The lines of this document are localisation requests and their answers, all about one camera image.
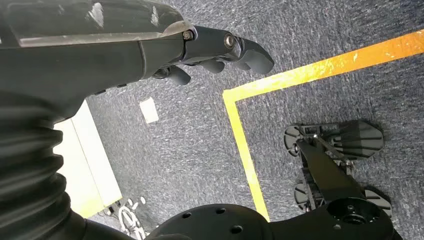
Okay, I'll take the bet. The white paper slip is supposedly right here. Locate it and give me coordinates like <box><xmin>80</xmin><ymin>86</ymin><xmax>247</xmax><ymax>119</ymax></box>
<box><xmin>139</xmin><ymin>96</ymin><xmax>160</xmax><ymax>124</ymax></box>

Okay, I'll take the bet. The pale desk side panel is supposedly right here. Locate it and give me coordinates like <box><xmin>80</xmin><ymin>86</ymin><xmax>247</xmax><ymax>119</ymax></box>
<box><xmin>52</xmin><ymin>99</ymin><xmax>123</xmax><ymax>220</ymax></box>

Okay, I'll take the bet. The robot left arm ribbed sleeve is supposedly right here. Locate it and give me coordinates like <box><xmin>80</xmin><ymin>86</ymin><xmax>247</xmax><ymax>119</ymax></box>
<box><xmin>0</xmin><ymin>94</ymin><xmax>137</xmax><ymax>240</ymax></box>

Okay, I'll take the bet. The yellow floor tape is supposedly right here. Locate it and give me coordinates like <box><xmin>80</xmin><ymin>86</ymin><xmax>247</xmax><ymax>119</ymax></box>
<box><xmin>222</xmin><ymin>29</ymin><xmax>424</xmax><ymax>223</ymax></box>

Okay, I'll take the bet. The black robot torso base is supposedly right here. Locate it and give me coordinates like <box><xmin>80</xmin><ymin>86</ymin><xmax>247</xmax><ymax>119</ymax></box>
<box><xmin>145</xmin><ymin>197</ymin><xmax>403</xmax><ymax>240</ymax></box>

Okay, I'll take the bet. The black robot foot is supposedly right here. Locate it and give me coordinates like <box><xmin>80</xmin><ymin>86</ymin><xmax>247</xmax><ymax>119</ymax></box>
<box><xmin>284</xmin><ymin>119</ymin><xmax>393</xmax><ymax>220</ymax></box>

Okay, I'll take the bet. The white coiled cable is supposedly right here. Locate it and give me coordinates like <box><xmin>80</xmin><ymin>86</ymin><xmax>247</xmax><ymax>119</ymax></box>
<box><xmin>105</xmin><ymin>196</ymin><xmax>149</xmax><ymax>240</ymax></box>

